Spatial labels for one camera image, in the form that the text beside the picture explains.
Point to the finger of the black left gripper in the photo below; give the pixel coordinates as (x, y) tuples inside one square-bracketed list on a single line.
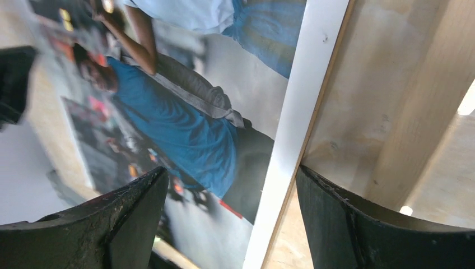
[(16, 64)]

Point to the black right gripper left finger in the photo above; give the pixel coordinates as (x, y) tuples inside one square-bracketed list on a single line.
[(114, 230)]

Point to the printed colour photo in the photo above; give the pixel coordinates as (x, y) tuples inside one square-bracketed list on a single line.
[(194, 86)]

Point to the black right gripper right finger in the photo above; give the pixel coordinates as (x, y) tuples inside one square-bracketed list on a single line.
[(345, 230)]

